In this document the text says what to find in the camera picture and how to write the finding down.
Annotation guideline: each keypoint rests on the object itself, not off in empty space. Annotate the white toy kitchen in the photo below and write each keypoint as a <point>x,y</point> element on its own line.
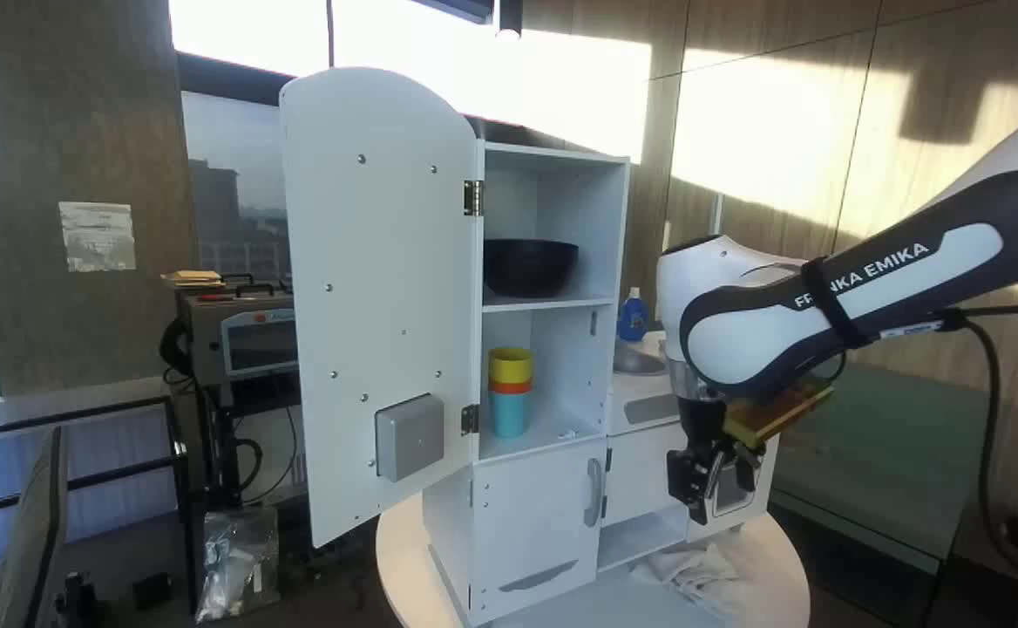
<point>545,510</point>

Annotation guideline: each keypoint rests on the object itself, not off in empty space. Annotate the tall white cupboard door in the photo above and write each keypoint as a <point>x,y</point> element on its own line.
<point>381,290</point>

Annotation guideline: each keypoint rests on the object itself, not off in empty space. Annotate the yellow cup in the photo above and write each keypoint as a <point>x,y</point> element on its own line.
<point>511,366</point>

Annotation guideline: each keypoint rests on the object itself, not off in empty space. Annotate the black metal railing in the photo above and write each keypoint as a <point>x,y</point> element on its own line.
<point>68,413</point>

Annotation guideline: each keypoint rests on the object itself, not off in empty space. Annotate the blue bottle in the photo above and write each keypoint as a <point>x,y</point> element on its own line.
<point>632,315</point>

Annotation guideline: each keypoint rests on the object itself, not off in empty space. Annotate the dark monitor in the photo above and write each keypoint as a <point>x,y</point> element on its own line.
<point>26,544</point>

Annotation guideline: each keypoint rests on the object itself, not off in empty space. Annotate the green bench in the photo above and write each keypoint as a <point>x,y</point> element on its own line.
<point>880,465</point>

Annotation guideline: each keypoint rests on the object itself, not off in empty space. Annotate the black bowl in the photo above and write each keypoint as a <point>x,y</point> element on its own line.
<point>529,265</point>

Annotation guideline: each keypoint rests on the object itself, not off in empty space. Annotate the black equipment rack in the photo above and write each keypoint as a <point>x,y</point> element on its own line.
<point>212,440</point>

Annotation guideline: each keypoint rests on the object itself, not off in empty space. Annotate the orange cup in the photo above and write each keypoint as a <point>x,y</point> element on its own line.
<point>511,393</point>

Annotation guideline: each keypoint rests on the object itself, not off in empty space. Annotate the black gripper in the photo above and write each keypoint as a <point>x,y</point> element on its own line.
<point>704,432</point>

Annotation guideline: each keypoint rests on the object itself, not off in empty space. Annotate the round white table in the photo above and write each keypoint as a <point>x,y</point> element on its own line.
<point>414,571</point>

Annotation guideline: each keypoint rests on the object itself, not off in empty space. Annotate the white vertical pole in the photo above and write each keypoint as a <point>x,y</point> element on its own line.
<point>720,214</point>

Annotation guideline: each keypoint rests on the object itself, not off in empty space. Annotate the grey grille panel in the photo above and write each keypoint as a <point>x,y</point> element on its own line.
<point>649,409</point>

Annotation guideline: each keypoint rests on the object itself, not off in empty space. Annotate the grey block on door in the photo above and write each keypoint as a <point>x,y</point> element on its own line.
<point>404,436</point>

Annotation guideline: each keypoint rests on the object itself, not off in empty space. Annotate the grey toy sink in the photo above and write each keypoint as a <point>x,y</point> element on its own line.
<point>634,361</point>

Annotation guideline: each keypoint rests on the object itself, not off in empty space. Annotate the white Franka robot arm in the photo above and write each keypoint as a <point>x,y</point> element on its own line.
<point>880,280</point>

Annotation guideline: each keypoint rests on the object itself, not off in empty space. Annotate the yellowish wrist camera mount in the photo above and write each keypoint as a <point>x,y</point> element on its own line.
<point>779,413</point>

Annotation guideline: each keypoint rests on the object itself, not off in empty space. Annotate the blue cup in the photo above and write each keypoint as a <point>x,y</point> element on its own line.
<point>511,416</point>

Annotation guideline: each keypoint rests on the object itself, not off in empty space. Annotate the clear plastic bag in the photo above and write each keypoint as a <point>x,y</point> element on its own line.
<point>234,564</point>

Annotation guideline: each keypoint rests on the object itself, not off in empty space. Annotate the grey machine box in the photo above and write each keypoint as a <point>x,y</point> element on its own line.
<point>242,333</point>

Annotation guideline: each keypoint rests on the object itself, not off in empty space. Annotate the paper sheet on wall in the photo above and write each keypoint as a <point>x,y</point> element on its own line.
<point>97,239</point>

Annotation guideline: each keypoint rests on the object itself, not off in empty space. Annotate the white cloth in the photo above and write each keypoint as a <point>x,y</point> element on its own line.
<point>696,575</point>

